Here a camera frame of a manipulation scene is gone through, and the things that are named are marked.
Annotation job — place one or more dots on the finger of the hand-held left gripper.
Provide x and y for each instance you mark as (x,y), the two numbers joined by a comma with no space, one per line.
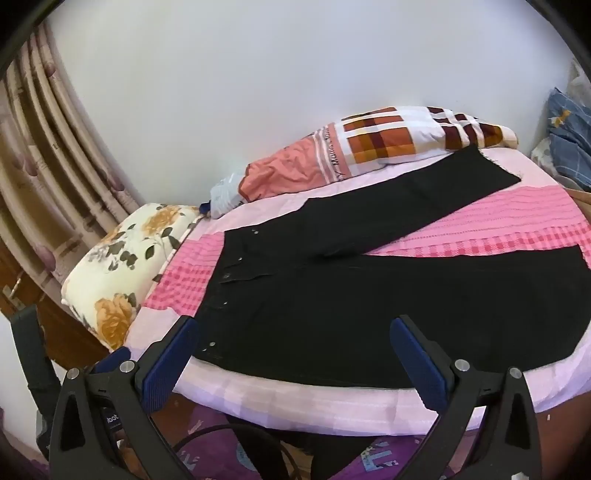
(111,361)

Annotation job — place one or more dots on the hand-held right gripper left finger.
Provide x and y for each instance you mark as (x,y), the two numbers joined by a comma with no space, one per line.
(167,364)

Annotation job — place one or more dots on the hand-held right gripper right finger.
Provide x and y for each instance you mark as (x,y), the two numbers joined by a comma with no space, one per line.
(415,364)

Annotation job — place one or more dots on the black pants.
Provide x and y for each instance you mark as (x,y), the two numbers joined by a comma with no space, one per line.
(323,300)

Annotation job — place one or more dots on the brown wooden furniture panel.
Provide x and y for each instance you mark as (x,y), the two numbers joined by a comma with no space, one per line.
(69,332)

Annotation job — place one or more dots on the purple printed clothing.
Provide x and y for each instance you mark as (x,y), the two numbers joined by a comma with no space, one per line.
(397,457)

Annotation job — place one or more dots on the floral pillow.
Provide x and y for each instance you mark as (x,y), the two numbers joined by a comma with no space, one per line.
(120,258)

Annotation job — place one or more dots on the pink plaid bed sheet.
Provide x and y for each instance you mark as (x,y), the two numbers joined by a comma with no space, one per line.
(461,217)

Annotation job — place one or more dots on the white plastic bag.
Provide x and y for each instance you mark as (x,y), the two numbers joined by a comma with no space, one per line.
(224,196)

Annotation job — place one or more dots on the beige floral curtain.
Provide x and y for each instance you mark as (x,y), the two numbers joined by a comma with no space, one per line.
(51,161)

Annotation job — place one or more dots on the orange checked pillow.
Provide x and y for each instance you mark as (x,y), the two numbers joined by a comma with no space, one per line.
(369,138)

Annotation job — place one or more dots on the blue patterned cloth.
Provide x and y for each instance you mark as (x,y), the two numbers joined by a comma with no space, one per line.
(565,138)

